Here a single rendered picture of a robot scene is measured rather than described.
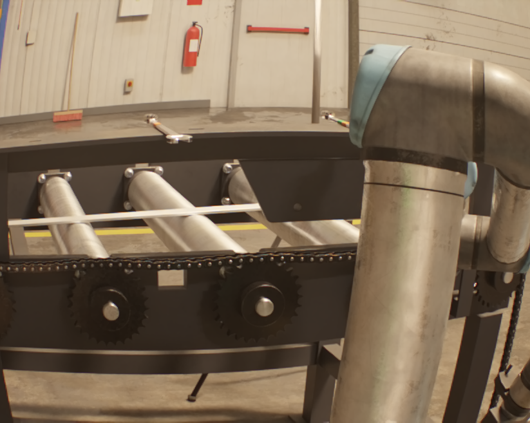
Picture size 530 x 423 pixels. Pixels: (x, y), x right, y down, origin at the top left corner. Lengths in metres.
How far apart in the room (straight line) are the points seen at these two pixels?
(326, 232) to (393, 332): 1.22
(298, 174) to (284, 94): 9.63
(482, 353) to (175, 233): 0.79
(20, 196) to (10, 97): 8.11
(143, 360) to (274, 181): 1.18
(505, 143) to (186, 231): 1.25
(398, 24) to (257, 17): 2.03
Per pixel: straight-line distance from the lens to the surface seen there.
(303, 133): 1.69
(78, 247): 1.86
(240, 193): 2.56
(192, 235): 2.00
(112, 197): 2.65
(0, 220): 1.65
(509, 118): 0.88
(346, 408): 0.91
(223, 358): 2.88
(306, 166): 1.78
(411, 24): 12.11
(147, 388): 3.34
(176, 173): 2.68
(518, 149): 0.90
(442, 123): 0.88
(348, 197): 1.83
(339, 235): 2.04
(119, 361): 2.80
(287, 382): 3.49
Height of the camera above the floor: 1.42
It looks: 13 degrees down
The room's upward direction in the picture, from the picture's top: 3 degrees clockwise
